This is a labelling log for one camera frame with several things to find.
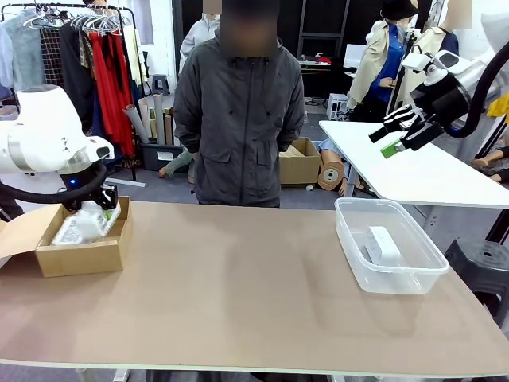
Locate cream garment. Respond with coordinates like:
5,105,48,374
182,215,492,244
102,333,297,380
122,25,142,87

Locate black left arm hose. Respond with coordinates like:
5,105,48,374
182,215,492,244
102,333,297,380
0,161,108,205

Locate black plastic stool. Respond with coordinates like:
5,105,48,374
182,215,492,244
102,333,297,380
443,238,509,319

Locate yellow cloth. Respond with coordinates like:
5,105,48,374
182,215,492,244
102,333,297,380
487,97,509,119

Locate small brown carton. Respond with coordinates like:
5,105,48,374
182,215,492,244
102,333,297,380
278,137,323,188

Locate black arm hose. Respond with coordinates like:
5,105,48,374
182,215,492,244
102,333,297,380
447,47,509,139
0,161,108,205

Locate grey step stool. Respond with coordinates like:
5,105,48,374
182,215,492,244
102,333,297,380
152,74,171,96

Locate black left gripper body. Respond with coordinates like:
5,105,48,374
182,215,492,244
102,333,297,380
69,183,107,203

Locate white computer case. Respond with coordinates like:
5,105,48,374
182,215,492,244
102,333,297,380
326,93,351,120

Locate white metal floor rail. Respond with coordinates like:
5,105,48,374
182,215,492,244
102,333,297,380
105,177,147,188

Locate white monitor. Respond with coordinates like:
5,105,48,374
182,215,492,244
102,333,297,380
344,43,369,68

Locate dark grey storage bin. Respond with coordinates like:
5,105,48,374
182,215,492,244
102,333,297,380
141,142,186,172

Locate bystander dark sleeve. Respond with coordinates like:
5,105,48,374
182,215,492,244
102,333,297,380
0,178,25,222

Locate black hat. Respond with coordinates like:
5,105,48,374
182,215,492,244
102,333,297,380
382,0,419,21

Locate person in grey jacket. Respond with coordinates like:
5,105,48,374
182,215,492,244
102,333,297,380
173,0,306,209

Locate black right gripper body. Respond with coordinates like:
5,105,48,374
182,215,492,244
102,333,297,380
409,81,469,128

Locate clock grey face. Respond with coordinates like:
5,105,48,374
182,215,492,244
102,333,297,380
50,216,87,246

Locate black right arm hose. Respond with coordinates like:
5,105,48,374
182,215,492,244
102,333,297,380
447,47,509,139

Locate mannequin in cream vest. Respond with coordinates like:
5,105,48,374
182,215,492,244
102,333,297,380
409,0,474,80

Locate tall grey paper roll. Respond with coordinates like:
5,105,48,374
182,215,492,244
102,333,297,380
153,93,165,146

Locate beige paper roll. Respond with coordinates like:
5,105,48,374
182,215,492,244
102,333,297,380
138,98,154,140

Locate white table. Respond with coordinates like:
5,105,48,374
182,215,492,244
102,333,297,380
318,119,509,210

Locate black dress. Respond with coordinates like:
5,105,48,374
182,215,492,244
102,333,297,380
59,27,96,132

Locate brown cardboard spool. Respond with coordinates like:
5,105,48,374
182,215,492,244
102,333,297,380
317,149,346,194

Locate bystander in grey hoodie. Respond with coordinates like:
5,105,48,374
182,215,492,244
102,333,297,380
178,14,220,76

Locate open brown cardboard box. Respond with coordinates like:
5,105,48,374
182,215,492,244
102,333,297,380
0,196,133,279

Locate slanted grey paper roll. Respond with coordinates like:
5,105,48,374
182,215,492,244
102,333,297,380
123,103,150,144

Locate mannequin in beige coat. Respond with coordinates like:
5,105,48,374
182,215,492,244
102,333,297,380
345,0,418,120

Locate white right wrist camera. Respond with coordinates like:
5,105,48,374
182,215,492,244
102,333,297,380
400,51,450,87

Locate light blue garment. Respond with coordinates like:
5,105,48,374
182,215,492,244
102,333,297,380
0,10,47,91

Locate clear plastic container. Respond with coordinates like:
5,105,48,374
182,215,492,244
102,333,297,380
334,197,450,295

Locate unwrapped white digital clock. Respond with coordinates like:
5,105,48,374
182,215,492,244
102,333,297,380
364,225,402,266

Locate red dress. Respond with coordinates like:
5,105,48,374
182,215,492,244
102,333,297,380
87,31,136,158

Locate bulky bubble-wrapped clock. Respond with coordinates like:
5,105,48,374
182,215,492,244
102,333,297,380
75,201,120,242

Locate lying mannequin limbs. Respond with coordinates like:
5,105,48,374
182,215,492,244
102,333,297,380
471,145,509,184

